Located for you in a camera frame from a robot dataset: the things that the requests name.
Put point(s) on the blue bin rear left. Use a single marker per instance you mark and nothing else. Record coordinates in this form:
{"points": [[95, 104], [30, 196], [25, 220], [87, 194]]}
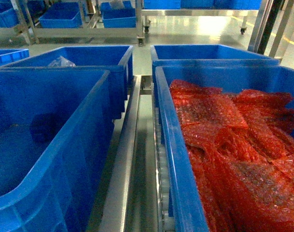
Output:
{"points": [[117, 59]]}

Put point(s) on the clear plastic bag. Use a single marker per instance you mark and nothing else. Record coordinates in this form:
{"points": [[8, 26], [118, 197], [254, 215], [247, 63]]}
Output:
{"points": [[61, 62]]}

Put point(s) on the red bubble wrap bags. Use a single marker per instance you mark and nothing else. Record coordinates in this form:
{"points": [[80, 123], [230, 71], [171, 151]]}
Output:
{"points": [[242, 155]]}

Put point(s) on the blue bin rear right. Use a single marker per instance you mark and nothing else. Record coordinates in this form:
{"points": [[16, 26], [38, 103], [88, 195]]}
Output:
{"points": [[206, 55]]}

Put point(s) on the empty blue bin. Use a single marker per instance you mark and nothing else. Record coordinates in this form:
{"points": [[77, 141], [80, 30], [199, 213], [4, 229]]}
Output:
{"points": [[55, 132]]}

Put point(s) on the steel shelf rack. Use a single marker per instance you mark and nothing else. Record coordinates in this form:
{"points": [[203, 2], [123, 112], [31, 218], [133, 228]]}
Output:
{"points": [[134, 188]]}

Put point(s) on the blue bin far left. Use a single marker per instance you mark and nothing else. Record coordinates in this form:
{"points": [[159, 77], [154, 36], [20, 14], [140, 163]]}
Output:
{"points": [[11, 55]]}

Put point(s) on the blue bin with red wrap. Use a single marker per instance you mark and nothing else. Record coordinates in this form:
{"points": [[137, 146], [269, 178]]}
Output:
{"points": [[185, 204]]}

